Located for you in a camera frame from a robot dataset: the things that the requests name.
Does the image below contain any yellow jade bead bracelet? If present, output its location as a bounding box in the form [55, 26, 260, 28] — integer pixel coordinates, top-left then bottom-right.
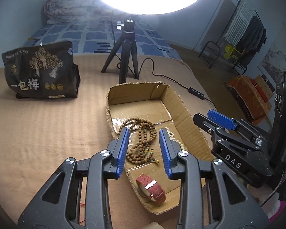
[168, 131, 189, 152]

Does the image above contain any red strap wristwatch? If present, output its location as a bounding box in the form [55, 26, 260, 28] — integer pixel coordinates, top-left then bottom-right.
[136, 174, 166, 205]

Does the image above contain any brown wooden bead necklace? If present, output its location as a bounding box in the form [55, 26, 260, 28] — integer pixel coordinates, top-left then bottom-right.
[118, 117, 161, 165]

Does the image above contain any gloved right hand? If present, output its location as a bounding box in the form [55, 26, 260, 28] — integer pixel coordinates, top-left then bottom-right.
[243, 178, 286, 220]

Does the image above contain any cardboard box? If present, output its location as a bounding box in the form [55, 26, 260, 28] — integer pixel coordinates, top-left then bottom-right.
[106, 82, 213, 215]

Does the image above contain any brown bed blanket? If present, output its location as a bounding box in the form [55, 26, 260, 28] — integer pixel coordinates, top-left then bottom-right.
[0, 54, 214, 228]

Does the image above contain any metal clothes rack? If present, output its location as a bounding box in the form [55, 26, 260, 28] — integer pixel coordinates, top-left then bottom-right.
[198, 0, 267, 73]

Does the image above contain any black tripod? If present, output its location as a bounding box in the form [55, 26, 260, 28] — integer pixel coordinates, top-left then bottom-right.
[101, 18, 139, 84]

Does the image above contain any black snack bag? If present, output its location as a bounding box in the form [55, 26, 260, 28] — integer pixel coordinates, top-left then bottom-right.
[2, 40, 80, 99]

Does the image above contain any blue patterned bed sheet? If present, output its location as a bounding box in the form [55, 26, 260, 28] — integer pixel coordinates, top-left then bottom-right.
[24, 19, 181, 60]

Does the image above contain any folded quilt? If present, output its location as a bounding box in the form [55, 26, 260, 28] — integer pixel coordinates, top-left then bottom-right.
[44, 0, 114, 23]

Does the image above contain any black power cable with switch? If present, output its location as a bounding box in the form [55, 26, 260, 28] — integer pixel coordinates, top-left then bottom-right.
[116, 57, 218, 109]

